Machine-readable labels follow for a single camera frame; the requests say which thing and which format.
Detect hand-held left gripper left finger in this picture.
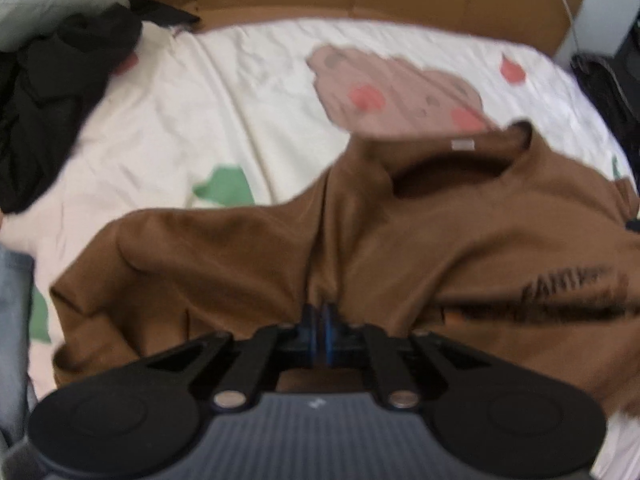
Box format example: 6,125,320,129
135,304,318,414

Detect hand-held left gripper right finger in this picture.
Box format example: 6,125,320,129
322,304,501,413

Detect brown printed t-shirt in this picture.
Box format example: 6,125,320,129
50,120,640,426

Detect cream bear print bed sheet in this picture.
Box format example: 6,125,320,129
0,17,640,480

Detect grey-blue garment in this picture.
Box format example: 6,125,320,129
0,245,36,451

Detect crumpled black garment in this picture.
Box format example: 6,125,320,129
0,0,201,216

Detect grey neck pillow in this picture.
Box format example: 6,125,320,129
0,0,131,53

